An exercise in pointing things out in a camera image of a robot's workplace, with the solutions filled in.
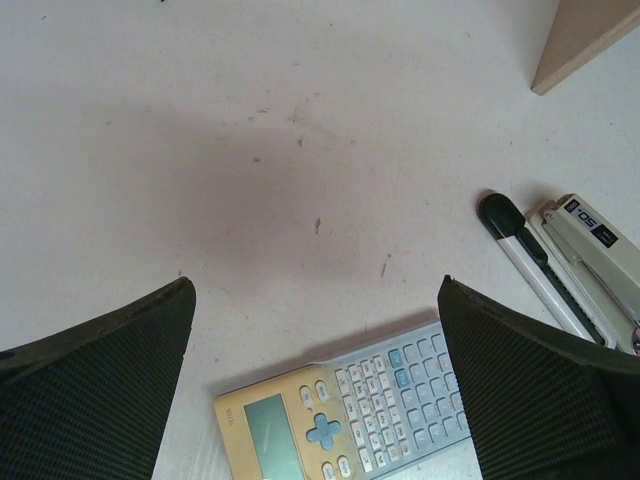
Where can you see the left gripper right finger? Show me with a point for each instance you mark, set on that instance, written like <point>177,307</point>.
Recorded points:
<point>541,403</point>

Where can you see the black white utility knife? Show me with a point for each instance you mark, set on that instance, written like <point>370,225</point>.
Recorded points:
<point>508,226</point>

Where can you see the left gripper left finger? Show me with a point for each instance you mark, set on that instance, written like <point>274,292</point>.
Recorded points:
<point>92,401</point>

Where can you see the beige black stapler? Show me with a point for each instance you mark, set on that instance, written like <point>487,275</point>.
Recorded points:
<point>596,264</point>

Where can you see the yellow calculator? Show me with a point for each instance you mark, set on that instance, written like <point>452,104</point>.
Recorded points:
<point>365,414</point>

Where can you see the light wooden bookshelf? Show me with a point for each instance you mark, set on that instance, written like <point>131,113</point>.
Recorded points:
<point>581,30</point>

